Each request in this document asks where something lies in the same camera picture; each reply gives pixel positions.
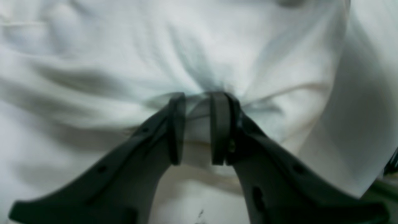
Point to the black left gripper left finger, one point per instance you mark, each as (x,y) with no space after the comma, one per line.
(120,187)

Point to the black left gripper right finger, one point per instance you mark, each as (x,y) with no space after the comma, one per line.
(278,188)

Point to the white t-shirt with print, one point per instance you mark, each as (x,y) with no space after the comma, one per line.
(78,76)

